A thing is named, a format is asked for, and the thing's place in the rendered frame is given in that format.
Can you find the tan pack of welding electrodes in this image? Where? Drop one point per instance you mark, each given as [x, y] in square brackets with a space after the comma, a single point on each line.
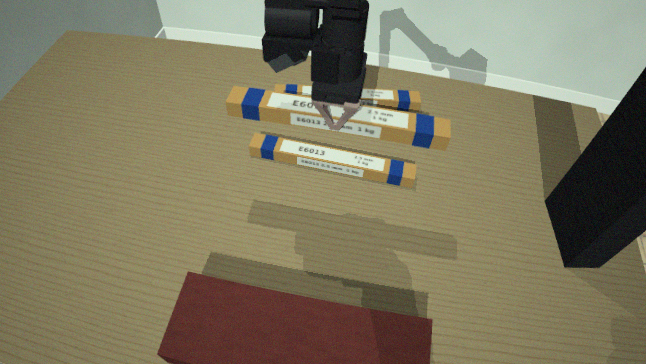
[401, 100]
[332, 159]

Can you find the tan cardboard pack with blue bands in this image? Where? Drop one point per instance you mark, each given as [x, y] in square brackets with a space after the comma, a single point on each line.
[369, 121]

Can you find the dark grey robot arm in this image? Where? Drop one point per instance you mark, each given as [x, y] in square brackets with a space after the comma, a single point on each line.
[295, 22]

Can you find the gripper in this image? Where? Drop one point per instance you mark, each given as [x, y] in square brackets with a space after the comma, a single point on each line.
[351, 76]

